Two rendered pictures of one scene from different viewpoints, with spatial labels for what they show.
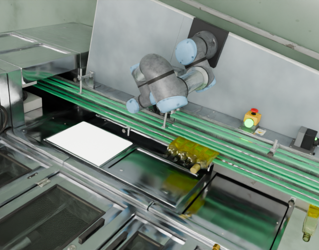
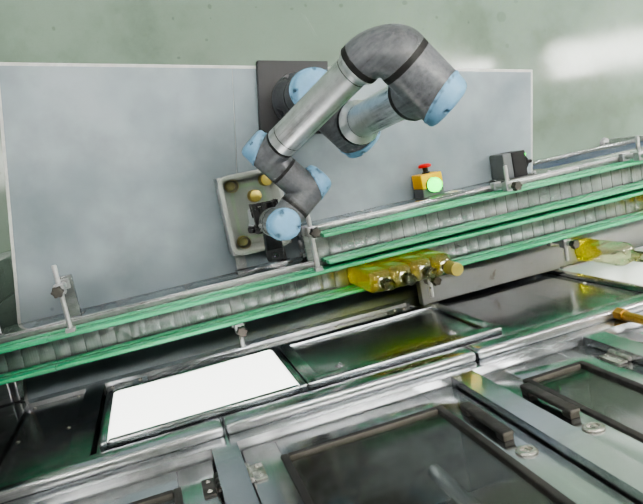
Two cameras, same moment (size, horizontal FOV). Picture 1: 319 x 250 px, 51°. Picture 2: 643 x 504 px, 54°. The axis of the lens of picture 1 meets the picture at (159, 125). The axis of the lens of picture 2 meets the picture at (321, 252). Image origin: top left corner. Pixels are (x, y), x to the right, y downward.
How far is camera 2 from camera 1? 132 cm
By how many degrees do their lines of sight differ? 44
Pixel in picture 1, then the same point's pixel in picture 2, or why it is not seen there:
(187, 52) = not seen: hidden behind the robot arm
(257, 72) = not seen: hidden behind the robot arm
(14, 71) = not seen: outside the picture
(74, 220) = (433, 444)
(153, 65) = (401, 29)
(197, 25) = (270, 70)
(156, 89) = (428, 66)
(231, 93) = (371, 163)
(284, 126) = (468, 172)
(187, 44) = (317, 71)
